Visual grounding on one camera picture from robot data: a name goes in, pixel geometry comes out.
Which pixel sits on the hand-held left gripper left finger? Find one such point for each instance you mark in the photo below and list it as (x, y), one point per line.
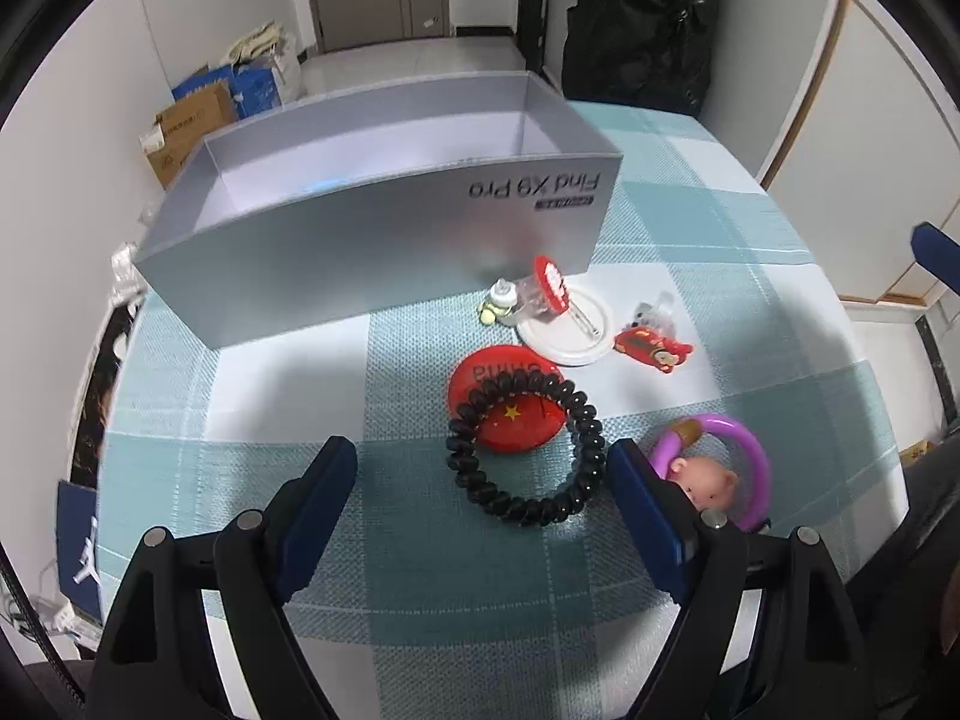
(315, 517)

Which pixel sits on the grey cardboard box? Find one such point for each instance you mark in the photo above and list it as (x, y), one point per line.
(375, 240)

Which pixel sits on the person's dark clothing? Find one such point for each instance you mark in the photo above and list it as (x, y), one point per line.
(930, 540)

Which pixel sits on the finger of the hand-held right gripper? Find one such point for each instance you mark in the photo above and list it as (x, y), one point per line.
(937, 255)

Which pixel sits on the teal plaid tablecloth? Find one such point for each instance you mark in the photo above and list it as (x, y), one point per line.
(712, 240)

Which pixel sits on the red round badge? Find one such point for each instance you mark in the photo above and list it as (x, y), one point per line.
(487, 375)

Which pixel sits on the small baby bottle charm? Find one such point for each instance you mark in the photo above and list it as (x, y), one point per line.
(501, 298)

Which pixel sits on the red transparent hair clip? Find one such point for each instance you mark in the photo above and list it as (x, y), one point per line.
(551, 281)

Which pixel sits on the clear plastic wrapper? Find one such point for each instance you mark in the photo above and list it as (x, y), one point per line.
(126, 270)

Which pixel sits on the white wood-edged panel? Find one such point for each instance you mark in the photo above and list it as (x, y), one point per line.
(862, 127)

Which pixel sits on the white round pin badge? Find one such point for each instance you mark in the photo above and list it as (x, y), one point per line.
(570, 343)

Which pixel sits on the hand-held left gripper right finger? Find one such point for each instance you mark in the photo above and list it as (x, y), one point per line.
(649, 517)

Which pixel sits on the black hanging bag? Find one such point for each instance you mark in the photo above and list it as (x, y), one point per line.
(637, 30)

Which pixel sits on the brown cardboard box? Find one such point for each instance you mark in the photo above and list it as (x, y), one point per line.
(195, 120)

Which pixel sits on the blue cardboard box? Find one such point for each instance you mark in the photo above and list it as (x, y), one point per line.
(255, 86)

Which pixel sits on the white bags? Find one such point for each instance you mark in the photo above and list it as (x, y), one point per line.
(281, 52)

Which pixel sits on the blue paper bag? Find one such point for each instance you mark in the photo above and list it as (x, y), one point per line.
(82, 555)

